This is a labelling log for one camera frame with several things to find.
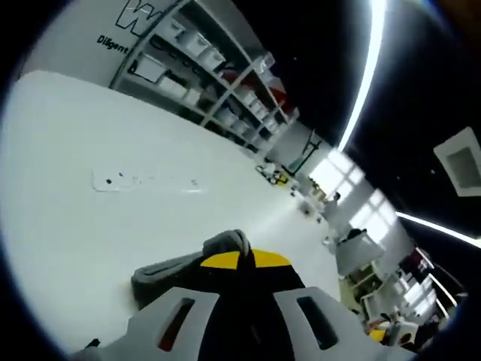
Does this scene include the grey towel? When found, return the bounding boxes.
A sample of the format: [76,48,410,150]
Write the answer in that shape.
[129,228,254,311]

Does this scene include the white and yellow device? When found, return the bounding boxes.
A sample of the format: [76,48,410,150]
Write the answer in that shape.
[367,311,418,347]

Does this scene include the pile of small table items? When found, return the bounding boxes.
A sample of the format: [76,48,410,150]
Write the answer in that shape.
[255,161,294,188]

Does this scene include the green floor stand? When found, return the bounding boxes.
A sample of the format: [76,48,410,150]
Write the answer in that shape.
[286,129,325,177]

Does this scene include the short ceiling light strip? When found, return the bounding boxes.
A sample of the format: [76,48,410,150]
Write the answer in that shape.
[395,210,481,241]

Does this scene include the grey metal shelving unit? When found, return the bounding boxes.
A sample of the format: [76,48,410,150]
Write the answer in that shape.
[108,0,302,156]

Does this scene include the long ceiling light strip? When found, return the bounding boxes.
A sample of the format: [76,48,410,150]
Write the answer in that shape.
[337,0,389,152]

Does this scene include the rows of white storage bins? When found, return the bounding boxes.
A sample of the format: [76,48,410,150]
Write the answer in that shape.
[135,18,291,141]

